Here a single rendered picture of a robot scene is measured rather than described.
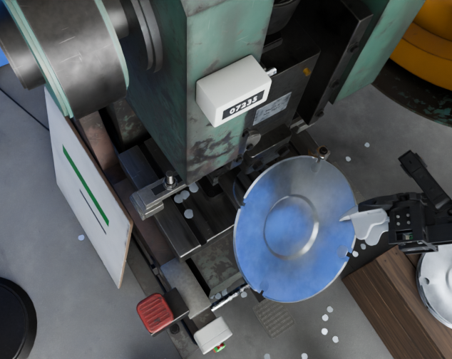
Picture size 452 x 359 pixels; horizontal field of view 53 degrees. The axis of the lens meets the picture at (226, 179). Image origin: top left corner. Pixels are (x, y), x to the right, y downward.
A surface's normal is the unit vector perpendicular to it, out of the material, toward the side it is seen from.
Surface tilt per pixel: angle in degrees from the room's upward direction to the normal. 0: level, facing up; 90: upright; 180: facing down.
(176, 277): 0
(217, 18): 90
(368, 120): 0
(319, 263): 48
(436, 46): 36
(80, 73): 71
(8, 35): 28
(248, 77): 0
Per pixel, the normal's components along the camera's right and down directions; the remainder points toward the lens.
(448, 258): 0.08, -0.39
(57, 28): 0.42, 0.23
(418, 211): -0.65, -0.36
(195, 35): 0.54, 0.79
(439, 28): -0.84, 0.48
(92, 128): 0.54, 0.65
